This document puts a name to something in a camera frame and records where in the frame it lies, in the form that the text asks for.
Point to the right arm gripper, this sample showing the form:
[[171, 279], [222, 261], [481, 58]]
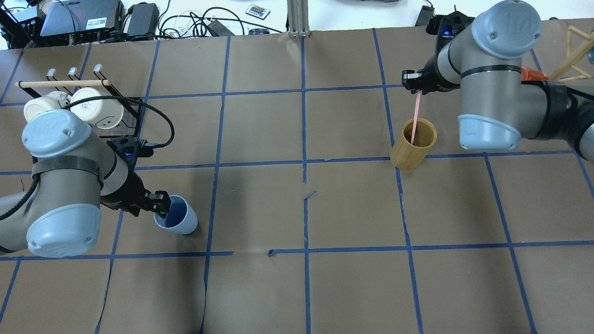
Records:
[[429, 71]]

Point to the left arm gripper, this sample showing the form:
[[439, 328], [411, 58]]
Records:
[[130, 191]]

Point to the pink chopstick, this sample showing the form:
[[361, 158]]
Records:
[[418, 96]]

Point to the light blue plastic cup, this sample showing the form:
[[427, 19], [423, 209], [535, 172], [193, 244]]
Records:
[[181, 218]]

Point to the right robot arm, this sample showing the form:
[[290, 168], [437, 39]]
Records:
[[354, 88]]

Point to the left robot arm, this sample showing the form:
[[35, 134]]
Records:
[[73, 174]]

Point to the white cup on rack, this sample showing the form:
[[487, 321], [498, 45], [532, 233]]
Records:
[[103, 113], [52, 101]]

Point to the bamboo cylinder holder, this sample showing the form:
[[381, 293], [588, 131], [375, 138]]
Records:
[[407, 157]]

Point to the orange mug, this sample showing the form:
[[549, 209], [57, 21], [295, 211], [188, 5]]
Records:
[[532, 75]]

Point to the wooden mug tree stand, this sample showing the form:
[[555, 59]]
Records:
[[573, 56]]

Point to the small remote control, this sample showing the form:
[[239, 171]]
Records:
[[258, 12]]

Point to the black power adapter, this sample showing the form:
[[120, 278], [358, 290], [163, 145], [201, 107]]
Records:
[[142, 19]]

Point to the black wire cup rack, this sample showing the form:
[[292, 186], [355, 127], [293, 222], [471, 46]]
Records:
[[129, 125]]

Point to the aluminium frame post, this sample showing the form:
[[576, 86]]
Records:
[[298, 18]]

